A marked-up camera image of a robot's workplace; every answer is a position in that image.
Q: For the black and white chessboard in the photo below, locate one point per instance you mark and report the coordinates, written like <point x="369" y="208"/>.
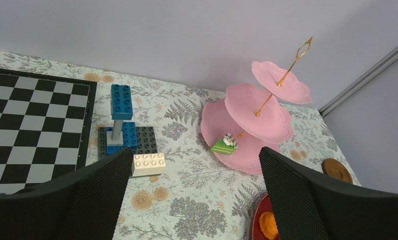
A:
<point x="45" y="125"/>

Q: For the orange round tart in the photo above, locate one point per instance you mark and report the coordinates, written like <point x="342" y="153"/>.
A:
<point x="268" y="226"/>

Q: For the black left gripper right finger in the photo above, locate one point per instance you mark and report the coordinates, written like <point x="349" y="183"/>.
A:
<point x="310" y="205"/>

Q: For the cream lego brick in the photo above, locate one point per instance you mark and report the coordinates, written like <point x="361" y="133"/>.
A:
<point x="148" y="164"/>

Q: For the dark red round tray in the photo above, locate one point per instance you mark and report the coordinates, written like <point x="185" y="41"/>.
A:
<point x="263" y="206"/>

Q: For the blue lego brick on base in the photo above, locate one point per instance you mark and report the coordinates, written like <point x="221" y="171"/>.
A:
<point x="128" y="138"/>

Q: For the green cake slice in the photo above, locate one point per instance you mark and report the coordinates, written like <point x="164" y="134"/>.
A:
<point x="227" y="145"/>

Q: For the grey lego pillar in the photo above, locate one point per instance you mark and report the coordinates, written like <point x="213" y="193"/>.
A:
<point x="115" y="137"/>

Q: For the pink three-tier cake stand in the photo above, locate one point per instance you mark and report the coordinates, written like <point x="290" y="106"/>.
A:
<point x="254" y="115"/>

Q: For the light brown wooden saucer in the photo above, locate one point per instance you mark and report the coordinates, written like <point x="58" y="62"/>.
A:
<point x="337" y="170"/>

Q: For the blue lego brick on pillar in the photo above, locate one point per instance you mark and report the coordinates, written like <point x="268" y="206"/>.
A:
<point x="121" y="102"/>

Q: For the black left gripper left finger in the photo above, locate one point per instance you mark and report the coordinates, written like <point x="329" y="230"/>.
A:
<point x="81" y="205"/>

